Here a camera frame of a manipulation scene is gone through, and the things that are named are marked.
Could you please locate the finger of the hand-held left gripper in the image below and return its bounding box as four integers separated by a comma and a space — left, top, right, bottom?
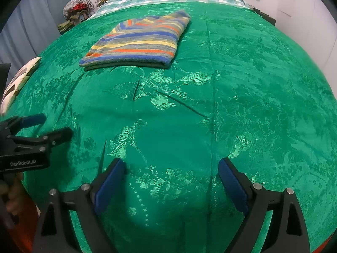
8, 126, 73, 151
0, 113, 46, 135

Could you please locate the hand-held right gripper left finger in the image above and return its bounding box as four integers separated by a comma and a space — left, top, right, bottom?
32, 158, 127, 253

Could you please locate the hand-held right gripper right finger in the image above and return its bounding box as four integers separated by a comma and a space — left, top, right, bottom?
218, 157, 311, 253

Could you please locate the striped knit sweater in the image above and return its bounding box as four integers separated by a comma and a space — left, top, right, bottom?
79, 10, 191, 71

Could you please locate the person's left hand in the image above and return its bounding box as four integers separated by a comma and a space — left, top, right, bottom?
0, 172, 26, 224

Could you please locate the geometric patterned cushion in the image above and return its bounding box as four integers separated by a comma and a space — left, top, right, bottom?
0, 57, 43, 115

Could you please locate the person's orange clothing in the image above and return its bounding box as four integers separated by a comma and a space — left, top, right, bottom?
5, 202, 40, 253

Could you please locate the green patterned blanket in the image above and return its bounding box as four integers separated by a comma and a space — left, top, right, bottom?
0, 0, 337, 253

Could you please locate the olive dark cloth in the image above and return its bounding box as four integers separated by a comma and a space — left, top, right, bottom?
57, 18, 79, 33

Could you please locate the orange cloth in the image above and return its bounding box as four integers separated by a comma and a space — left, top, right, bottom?
309, 238, 333, 253

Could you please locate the blue-grey curtain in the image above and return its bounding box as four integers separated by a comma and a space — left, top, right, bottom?
0, 0, 77, 66

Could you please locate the black object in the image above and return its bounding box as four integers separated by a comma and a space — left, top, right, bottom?
254, 8, 276, 26

